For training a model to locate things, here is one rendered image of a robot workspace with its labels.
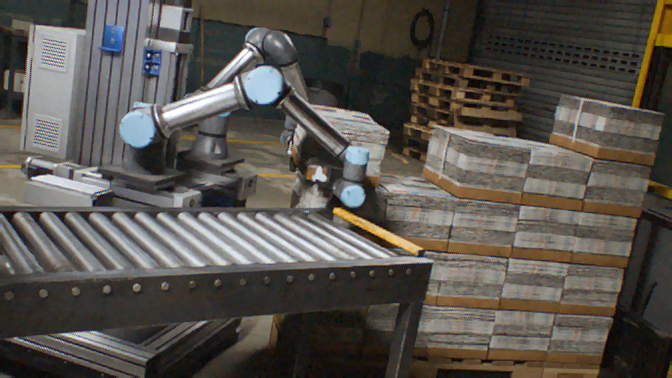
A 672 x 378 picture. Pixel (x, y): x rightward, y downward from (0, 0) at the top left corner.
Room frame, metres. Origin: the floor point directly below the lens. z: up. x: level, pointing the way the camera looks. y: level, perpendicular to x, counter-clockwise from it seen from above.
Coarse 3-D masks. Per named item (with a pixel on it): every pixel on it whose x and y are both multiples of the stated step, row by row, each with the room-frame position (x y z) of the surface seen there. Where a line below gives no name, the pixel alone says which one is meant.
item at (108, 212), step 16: (0, 208) 1.82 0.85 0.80; (16, 208) 1.85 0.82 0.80; (32, 208) 1.87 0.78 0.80; (48, 208) 1.90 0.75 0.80; (64, 208) 1.92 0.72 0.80; (80, 208) 1.95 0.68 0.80; (96, 208) 1.98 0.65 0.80; (112, 208) 2.00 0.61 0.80; (128, 208) 2.03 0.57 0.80; (144, 208) 2.06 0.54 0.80; (160, 208) 2.09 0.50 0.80; (176, 208) 2.12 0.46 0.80; (192, 208) 2.15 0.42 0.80; (208, 208) 2.19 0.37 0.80; (224, 208) 2.22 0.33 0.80; (240, 208) 2.25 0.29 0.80; (256, 208) 2.29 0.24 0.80; (272, 208) 2.33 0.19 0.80; (288, 208) 2.36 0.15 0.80; (304, 208) 2.40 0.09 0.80; (320, 208) 2.44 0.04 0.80
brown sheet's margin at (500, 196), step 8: (424, 168) 3.24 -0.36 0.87; (424, 176) 3.22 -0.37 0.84; (432, 176) 3.14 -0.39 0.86; (440, 184) 3.05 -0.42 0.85; (448, 184) 2.98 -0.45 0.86; (456, 192) 2.90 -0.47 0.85; (464, 192) 2.90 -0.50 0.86; (472, 192) 2.91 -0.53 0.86; (480, 192) 2.92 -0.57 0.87; (488, 192) 2.93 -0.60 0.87; (496, 192) 2.94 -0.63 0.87; (504, 192) 2.95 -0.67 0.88; (512, 192) 2.96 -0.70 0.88; (496, 200) 2.94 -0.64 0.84; (504, 200) 2.95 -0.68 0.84; (512, 200) 2.96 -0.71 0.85; (520, 200) 2.97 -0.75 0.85
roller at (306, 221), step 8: (296, 216) 2.30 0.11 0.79; (304, 216) 2.29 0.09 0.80; (304, 224) 2.25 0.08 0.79; (312, 224) 2.23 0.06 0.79; (320, 232) 2.18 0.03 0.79; (328, 232) 2.16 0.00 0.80; (336, 240) 2.11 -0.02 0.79; (344, 240) 2.10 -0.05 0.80; (352, 248) 2.05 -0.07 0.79; (360, 248) 2.04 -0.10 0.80; (368, 256) 1.99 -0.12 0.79; (376, 256) 1.98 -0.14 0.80
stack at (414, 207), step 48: (384, 192) 2.80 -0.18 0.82; (432, 192) 2.93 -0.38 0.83; (480, 240) 2.94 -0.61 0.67; (528, 240) 3.00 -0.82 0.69; (432, 288) 2.89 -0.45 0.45; (480, 288) 2.95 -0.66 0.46; (528, 288) 3.01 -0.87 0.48; (336, 336) 2.78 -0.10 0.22; (384, 336) 2.83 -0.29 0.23; (432, 336) 2.90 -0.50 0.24; (480, 336) 2.97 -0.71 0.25; (528, 336) 3.03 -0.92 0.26
